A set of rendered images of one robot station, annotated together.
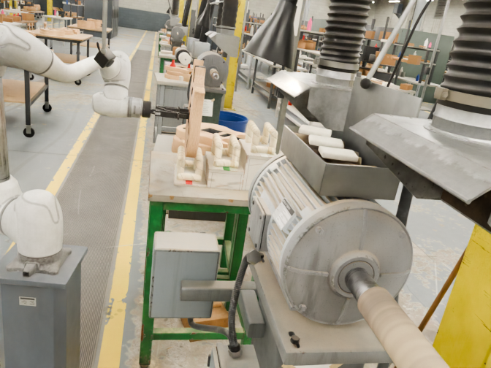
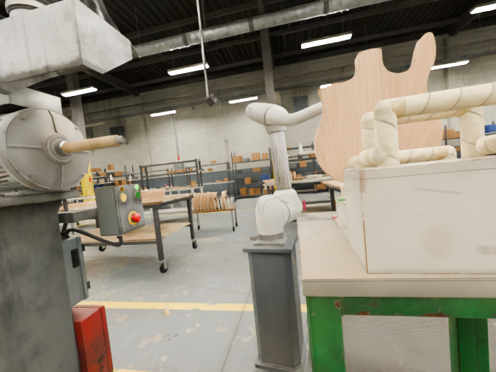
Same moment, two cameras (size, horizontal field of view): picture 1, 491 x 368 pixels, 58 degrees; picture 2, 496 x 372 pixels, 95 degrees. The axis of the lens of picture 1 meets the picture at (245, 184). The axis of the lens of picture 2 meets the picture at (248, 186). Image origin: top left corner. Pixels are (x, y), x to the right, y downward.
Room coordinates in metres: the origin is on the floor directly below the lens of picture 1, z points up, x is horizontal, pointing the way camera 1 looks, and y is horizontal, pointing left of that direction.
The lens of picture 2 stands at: (1.91, -0.54, 1.11)
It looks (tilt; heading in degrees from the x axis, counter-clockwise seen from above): 3 degrees down; 115
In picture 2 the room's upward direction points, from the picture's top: 6 degrees counter-clockwise
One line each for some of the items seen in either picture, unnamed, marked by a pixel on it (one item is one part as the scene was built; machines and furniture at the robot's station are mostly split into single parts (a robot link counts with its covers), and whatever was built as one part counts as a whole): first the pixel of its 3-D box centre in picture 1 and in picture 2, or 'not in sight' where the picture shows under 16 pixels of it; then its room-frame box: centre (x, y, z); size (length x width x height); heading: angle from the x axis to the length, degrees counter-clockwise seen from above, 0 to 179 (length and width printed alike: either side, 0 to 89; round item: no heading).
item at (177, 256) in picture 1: (193, 300); (104, 217); (0.93, 0.08, 0.99); 0.24 x 0.21 x 0.26; 13
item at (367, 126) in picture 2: (255, 142); (371, 143); (1.95, -0.02, 1.15); 0.03 x 0.03 x 0.09
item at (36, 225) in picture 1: (37, 220); (269, 213); (1.44, 0.73, 0.87); 0.18 x 0.16 x 0.22; 73
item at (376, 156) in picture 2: (263, 149); (373, 156); (1.94, -0.06, 1.12); 0.11 x 0.03 x 0.03; 102
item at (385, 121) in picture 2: (272, 144); (386, 138); (1.96, -0.10, 1.15); 0.03 x 0.03 x 0.09
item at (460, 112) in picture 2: (253, 127); (418, 113); (2.03, 0.00, 1.20); 0.20 x 0.03 x 0.03; 11
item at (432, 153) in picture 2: (234, 142); (402, 157); (2.01, 0.08, 1.12); 0.20 x 0.03 x 0.03; 11
